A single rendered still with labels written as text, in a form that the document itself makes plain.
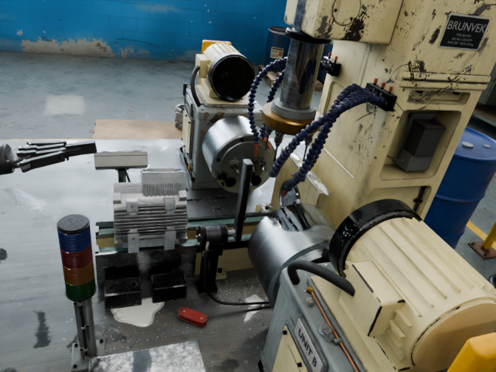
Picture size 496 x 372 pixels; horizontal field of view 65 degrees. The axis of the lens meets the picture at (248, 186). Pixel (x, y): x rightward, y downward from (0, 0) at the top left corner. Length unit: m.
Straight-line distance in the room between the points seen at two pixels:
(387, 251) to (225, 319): 0.64
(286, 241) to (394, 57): 0.53
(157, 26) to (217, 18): 0.95
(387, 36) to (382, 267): 0.64
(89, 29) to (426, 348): 6.35
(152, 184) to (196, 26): 5.70
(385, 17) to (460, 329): 0.73
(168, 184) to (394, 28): 0.72
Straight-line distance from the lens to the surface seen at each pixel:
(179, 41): 6.74
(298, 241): 0.94
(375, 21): 1.08
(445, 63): 1.15
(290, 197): 1.31
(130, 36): 6.66
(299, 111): 1.11
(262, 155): 1.44
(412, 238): 0.70
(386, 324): 0.66
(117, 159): 1.38
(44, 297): 1.30
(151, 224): 1.11
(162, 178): 1.14
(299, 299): 0.79
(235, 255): 1.30
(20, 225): 1.58
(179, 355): 0.98
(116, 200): 1.11
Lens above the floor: 1.72
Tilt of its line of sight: 31 degrees down
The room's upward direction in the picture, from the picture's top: 9 degrees clockwise
